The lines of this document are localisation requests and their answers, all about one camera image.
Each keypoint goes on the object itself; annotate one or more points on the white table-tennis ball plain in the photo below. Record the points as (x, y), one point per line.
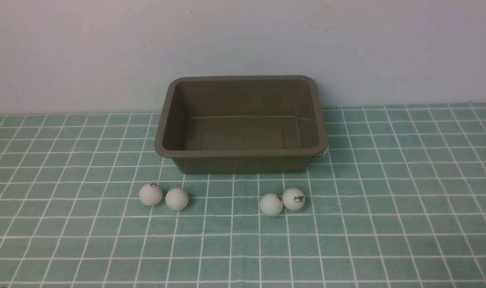
(271, 204)
(176, 199)

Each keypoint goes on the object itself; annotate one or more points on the white table-tennis ball red logo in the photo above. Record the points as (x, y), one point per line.
(293, 199)

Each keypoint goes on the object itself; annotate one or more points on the olive plastic bin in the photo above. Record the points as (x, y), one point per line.
(242, 124)

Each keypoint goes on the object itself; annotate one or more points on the green checkered tablecloth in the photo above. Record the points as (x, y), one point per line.
(399, 201)

